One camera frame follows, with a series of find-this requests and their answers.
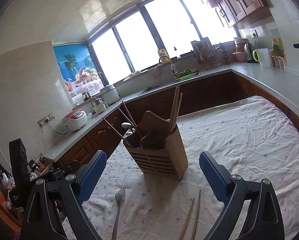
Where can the white electric pot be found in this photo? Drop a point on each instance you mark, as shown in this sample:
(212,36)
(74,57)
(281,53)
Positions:
(110,94)

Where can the steel electric kettle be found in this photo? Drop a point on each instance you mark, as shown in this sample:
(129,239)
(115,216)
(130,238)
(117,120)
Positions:
(248,48)

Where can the white jug green handle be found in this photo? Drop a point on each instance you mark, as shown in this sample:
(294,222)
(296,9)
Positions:
(262,57)

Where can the dish drying rack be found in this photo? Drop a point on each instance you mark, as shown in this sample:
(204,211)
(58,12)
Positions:
(205,53)

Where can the tropical fruit poster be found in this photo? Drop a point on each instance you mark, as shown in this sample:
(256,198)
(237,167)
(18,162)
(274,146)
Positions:
(78,69)

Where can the spice bottle rack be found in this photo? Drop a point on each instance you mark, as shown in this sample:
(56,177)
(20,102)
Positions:
(277,54)

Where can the pink bowl stack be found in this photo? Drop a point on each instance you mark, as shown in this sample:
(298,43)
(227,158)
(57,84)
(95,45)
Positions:
(240,54)

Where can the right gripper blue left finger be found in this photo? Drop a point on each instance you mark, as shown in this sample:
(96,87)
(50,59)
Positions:
(88,176)

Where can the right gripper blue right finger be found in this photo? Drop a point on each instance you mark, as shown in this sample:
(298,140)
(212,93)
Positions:
(217,176)

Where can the dark steel fork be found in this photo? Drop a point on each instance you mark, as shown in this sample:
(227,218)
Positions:
(118,197)

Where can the yellow dish soap bottle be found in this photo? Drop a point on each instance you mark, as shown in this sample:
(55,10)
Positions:
(162,53)

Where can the metal chopstick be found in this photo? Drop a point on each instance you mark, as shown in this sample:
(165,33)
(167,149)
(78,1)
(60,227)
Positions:
(115,130)
(196,217)

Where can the wooden chopstick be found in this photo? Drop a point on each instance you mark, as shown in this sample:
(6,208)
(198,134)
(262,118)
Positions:
(132,120)
(176,113)
(184,228)
(173,111)

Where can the steel spoon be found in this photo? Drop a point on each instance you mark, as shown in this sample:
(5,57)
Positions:
(128,126)

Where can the wooden utensil holder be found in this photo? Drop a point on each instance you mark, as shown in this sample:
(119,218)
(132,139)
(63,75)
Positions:
(158,151)

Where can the green vegetables basket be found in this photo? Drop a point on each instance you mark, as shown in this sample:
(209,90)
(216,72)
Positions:
(185,74)

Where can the dark chopstick in holder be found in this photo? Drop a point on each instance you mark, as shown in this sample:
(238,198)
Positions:
(125,115)

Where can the wall power socket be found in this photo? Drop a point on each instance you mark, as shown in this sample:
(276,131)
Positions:
(46,119)

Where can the white red rice cooker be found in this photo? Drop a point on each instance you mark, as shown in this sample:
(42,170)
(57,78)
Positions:
(75,120)

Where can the kitchen faucet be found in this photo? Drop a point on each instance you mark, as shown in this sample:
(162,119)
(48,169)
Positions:
(171,64)

